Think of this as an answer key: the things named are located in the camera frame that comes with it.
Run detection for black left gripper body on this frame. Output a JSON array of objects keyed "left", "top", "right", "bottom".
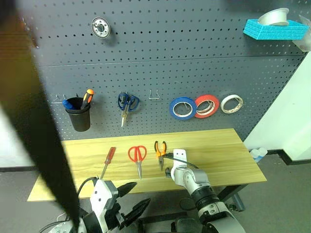
[{"left": 106, "top": 193, "right": 131, "bottom": 231}]

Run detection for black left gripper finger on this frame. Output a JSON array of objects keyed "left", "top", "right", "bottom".
[
  {"left": 124, "top": 197, "right": 152, "bottom": 226},
  {"left": 118, "top": 182, "right": 138, "bottom": 203}
]

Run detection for orange black needle-nose pliers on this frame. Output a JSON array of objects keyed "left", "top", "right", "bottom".
[{"left": 154, "top": 140, "right": 168, "bottom": 171}]

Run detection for red handled scissors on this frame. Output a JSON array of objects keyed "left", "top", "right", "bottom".
[{"left": 128, "top": 145, "right": 148, "bottom": 181}]

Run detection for blue tape roll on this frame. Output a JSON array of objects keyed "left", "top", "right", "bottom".
[{"left": 169, "top": 97, "right": 198, "bottom": 121}]

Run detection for red tape roll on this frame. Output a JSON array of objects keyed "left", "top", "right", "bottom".
[{"left": 194, "top": 94, "right": 220, "bottom": 119}]

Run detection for white tape roll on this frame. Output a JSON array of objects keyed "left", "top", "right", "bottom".
[{"left": 220, "top": 94, "right": 244, "bottom": 115}]

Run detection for dark grey metal pegboard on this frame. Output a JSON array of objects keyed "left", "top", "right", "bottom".
[{"left": 17, "top": 0, "right": 311, "bottom": 142}]

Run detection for dark rounded shape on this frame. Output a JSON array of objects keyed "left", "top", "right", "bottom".
[{"left": 171, "top": 216, "right": 203, "bottom": 233}]

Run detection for black plastic cup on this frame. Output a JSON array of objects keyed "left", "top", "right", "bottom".
[{"left": 65, "top": 97, "right": 91, "bottom": 133}]

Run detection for white blue plastic bottles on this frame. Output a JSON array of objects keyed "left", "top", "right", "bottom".
[{"left": 250, "top": 146, "right": 268, "bottom": 164}]

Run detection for blurred black band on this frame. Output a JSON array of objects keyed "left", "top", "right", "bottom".
[{"left": 15, "top": 0, "right": 82, "bottom": 233}]

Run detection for round silver metal disc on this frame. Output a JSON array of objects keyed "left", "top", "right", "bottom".
[{"left": 91, "top": 17, "right": 112, "bottom": 39}]

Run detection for light blue foam block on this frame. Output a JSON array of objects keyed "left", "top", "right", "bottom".
[{"left": 243, "top": 18, "right": 310, "bottom": 42}]

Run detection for clear plastic box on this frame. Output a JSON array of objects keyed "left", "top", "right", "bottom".
[{"left": 291, "top": 14, "right": 311, "bottom": 53}]

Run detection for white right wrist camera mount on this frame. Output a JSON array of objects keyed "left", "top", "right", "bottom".
[{"left": 173, "top": 149, "right": 188, "bottom": 168}]

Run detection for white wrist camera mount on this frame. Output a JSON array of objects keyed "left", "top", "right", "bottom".
[
  {"left": 173, "top": 149, "right": 188, "bottom": 168},
  {"left": 89, "top": 179, "right": 119, "bottom": 233}
]

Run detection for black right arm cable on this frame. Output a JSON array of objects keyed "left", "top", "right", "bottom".
[{"left": 162, "top": 153, "right": 200, "bottom": 170}]

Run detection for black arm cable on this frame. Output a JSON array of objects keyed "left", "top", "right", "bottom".
[
  {"left": 77, "top": 176, "right": 101, "bottom": 195},
  {"left": 162, "top": 153, "right": 200, "bottom": 170}
]

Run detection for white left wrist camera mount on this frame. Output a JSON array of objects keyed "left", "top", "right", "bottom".
[{"left": 89, "top": 179, "right": 119, "bottom": 233}]

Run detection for red handled screwdriver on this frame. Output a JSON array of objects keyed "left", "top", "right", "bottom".
[{"left": 100, "top": 147, "right": 117, "bottom": 181}]

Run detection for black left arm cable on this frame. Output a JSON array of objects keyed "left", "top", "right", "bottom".
[{"left": 77, "top": 176, "right": 101, "bottom": 195}]

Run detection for thin white floor cable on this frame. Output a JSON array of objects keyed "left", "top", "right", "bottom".
[{"left": 38, "top": 213, "right": 71, "bottom": 230}]

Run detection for blue handled scissors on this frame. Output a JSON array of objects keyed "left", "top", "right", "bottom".
[{"left": 118, "top": 92, "right": 140, "bottom": 128}]

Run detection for orange black handled screwdriver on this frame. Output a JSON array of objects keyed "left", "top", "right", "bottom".
[{"left": 80, "top": 88, "right": 95, "bottom": 110}]

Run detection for silver wire peg hook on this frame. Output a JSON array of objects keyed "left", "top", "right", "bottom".
[{"left": 52, "top": 94, "right": 68, "bottom": 104}]

